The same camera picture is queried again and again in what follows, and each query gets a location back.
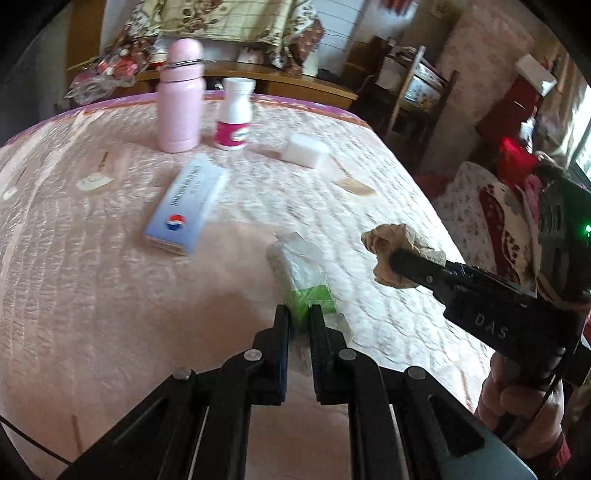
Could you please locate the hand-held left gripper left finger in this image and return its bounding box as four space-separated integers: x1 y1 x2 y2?
60 305 291 480

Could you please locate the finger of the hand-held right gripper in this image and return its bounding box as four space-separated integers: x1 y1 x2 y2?
389 248 450 302

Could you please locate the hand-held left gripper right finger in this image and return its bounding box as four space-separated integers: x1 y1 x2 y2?
308 305 536 480

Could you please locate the brown paper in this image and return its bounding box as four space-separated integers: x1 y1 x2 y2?
361 223 446 289

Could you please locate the green and white tissue packet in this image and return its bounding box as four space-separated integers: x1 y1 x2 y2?
266 232 352 376

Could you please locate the person's right forearm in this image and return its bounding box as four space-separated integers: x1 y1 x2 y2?
522 431 591 480

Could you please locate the person's right hand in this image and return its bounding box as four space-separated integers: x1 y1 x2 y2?
475 354 565 459

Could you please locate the floral quilted cushion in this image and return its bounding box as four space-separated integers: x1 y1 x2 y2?
434 161 555 301

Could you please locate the white foam block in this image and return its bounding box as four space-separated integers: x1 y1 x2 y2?
283 135 329 167

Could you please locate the pink quilted bedspread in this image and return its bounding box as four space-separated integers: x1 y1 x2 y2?
0 90 499 480

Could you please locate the wooden chair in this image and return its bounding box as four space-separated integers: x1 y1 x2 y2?
383 46 458 139

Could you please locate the blue and white flat box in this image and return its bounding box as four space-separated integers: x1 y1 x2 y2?
144 154 230 256

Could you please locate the red cabinet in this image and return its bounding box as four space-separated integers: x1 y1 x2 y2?
478 76 539 148

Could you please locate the upright floral mattress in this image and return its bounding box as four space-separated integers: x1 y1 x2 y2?
434 4 536 153

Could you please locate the wooden headboard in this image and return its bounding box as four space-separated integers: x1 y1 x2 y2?
139 62 361 112

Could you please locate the white cardboard box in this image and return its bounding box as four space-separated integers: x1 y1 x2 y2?
515 53 557 97

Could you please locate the white bottle with pink label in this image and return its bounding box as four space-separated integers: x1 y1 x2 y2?
213 78 256 151

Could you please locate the pink insulated bottle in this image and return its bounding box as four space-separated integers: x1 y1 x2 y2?
157 38 206 153

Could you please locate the floral checked blanket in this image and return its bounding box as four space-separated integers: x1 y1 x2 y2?
124 0 324 75

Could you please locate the plastic bag with red items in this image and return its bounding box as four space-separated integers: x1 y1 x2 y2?
65 46 158 104

